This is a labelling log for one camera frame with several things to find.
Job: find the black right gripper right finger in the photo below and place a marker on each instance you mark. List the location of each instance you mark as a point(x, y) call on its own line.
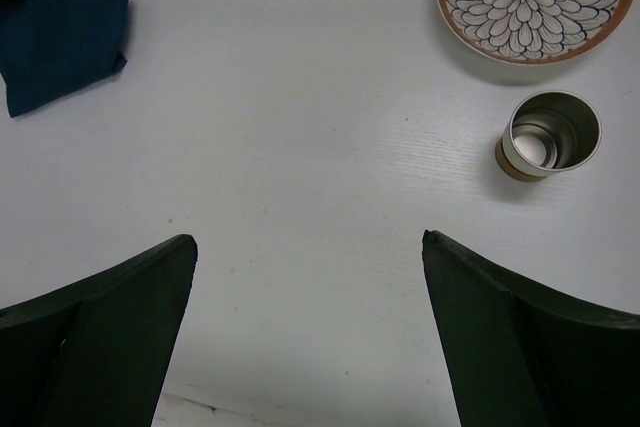
point(519, 353)

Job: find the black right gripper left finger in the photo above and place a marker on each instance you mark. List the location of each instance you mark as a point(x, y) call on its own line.
point(96, 352)

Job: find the white cup with cork base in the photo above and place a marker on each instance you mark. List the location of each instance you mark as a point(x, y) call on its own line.
point(549, 133)

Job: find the dark blue cloth placemat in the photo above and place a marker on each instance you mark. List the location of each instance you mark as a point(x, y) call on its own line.
point(54, 48)

